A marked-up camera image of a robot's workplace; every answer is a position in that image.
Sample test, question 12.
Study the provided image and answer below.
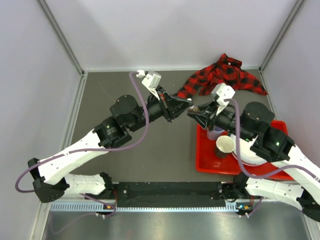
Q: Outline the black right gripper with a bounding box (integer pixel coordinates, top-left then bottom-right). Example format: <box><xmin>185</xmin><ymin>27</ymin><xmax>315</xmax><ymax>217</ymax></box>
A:
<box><xmin>187</xmin><ymin>99</ymin><xmax>254</xmax><ymax>143</ymax></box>

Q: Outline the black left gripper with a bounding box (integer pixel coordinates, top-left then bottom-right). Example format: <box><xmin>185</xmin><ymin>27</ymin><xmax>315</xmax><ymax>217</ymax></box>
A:
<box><xmin>129</xmin><ymin>86</ymin><xmax>194</xmax><ymax>133</ymax></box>

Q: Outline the glitter nail polish bottle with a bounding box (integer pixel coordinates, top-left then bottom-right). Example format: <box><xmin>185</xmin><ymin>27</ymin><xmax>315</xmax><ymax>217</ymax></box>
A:
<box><xmin>187</xmin><ymin>105</ymin><xmax>200</xmax><ymax>113</ymax></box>

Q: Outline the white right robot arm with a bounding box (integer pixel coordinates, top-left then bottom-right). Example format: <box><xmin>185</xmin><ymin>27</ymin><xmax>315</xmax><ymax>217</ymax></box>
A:
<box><xmin>187</xmin><ymin>99</ymin><xmax>320</xmax><ymax>222</ymax></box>

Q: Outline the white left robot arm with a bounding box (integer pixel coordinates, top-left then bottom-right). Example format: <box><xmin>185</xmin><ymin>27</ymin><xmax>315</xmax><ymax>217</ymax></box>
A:
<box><xmin>28</xmin><ymin>86</ymin><xmax>192</xmax><ymax>203</ymax></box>

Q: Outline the lavender plastic cup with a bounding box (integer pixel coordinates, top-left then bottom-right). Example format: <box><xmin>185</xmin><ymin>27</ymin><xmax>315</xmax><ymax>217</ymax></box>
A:
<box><xmin>206</xmin><ymin>126</ymin><xmax>225</xmax><ymax>141</ymax></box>

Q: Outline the white paper cup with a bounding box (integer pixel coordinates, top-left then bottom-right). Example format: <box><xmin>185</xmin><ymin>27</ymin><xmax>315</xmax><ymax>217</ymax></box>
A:
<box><xmin>214</xmin><ymin>135</ymin><xmax>236</xmax><ymax>159</ymax></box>

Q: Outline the red plastic tray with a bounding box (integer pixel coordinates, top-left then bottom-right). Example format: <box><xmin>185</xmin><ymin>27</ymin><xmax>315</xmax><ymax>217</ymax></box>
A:
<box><xmin>195</xmin><ymin>120</ymin><xmax>293</xmax><ymax>181</ymax></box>

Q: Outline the red black plaid shirt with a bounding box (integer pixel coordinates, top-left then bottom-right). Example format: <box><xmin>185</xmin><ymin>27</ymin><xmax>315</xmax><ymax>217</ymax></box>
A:
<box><xmin>175</xmin><ymin>53</ymin><xmax>268</xmax><ymax>99</ymax></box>

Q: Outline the white plate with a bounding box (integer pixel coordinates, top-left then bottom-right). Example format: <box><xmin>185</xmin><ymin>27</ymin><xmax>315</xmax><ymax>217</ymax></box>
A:
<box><xmin>239</xmin><ymin>138</ymin><xmax>267</xmax><ymax>167</ymax></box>

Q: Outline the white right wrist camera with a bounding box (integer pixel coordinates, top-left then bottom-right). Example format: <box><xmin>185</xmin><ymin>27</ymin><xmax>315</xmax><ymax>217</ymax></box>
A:
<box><xmin>210</xmin><ymin>83</ymin><xmax>236</xmax><ymax>116</ymax></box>

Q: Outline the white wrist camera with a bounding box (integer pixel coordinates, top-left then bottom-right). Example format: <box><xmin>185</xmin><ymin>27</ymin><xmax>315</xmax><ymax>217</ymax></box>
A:
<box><xmin>210</xmin><ymin>83</ymin><xmax>236</xmax><ymax>116</ymax></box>
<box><xmin>136</xmin><ymin>69</ymin><xmax>162</xmax><ymax>100</ymax></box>

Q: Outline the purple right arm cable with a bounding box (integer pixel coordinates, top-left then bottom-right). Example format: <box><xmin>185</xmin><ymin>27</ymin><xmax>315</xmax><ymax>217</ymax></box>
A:
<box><xmin>223</xmin><ymin>98</ymin><xmax>320</xmax><ymax>185</ymax></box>

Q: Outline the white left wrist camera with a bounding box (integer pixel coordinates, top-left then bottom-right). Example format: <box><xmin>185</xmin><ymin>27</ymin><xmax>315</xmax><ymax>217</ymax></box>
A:
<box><xmin>136</xmin><ymin>69</ymin><xmax>162</xmax><ymax>100</ymax></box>

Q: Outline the white slotted cable duct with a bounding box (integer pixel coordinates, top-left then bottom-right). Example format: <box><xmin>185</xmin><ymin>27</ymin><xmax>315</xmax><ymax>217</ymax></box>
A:
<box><xmin>50</xmin><ymin>202</ymin><xmax>252</xmax><ymax>213</ymax></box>

